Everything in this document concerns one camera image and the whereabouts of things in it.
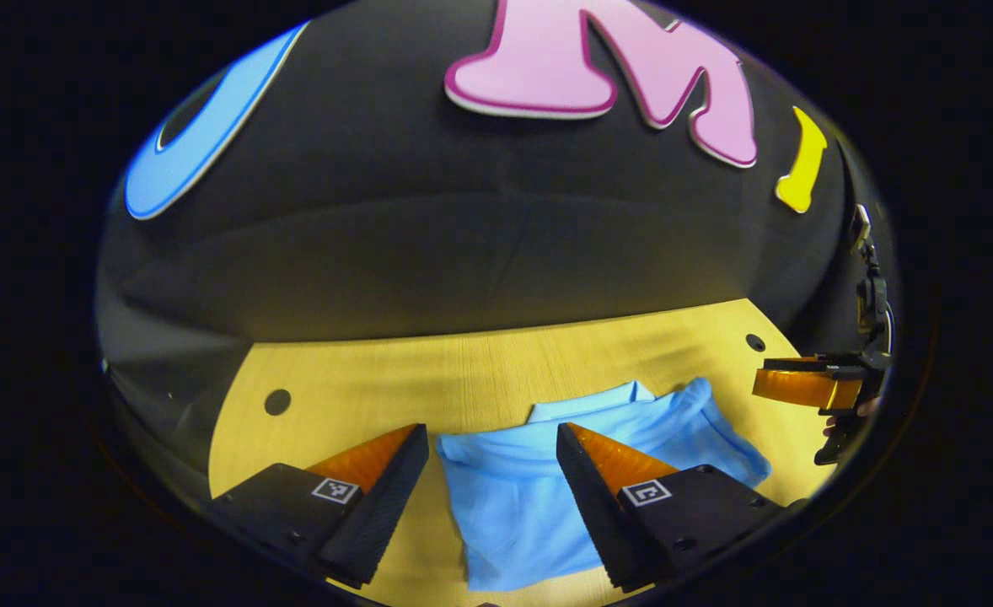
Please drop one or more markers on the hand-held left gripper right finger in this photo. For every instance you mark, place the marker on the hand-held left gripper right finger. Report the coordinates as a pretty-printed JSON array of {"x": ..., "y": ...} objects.
[{"x": 598, "y": 523}]

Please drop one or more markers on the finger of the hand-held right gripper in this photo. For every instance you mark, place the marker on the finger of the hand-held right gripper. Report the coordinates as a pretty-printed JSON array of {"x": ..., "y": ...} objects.
[{"x": 804, "y": 386}]

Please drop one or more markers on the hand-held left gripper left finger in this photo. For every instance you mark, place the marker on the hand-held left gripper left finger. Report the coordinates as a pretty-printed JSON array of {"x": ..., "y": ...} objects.
[{"x": 383, "y": 506}]

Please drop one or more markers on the light blue T-shirt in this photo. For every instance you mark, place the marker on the light blue T-shirt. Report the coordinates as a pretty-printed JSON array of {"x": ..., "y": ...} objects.
[{"x": 513, "y": 506}]

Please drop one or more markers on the black backdrop cloth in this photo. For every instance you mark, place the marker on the black backdrop cloth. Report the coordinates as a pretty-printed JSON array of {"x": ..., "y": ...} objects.
[{"x": 421, "y": 236}]

